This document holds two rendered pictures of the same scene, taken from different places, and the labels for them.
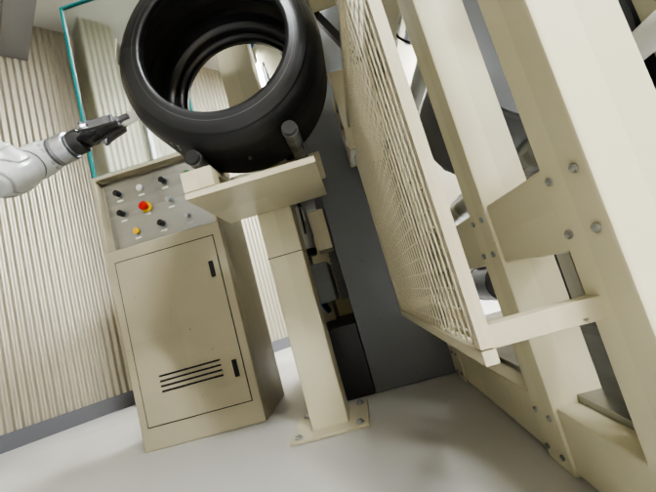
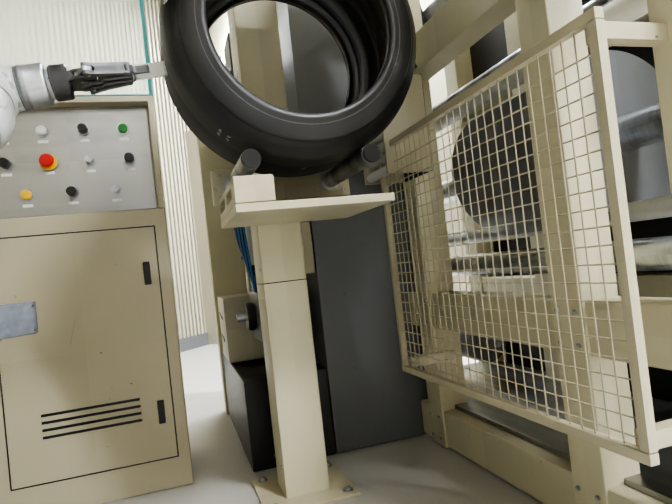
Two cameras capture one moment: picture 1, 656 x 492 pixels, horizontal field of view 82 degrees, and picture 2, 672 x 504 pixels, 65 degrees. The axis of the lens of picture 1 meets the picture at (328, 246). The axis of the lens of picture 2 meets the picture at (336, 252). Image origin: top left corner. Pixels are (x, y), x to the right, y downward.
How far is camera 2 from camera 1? 60 cm
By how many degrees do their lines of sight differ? 21
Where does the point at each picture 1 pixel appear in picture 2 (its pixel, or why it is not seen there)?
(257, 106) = (347, 121)
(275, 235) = (277, 255)
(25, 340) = not seen: outside the picture
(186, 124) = (258, 118)
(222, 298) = (155, 315)
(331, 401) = (314, 465)
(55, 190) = not seen: outside the picture
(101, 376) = not seen: outside the picture
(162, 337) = (54, 360)
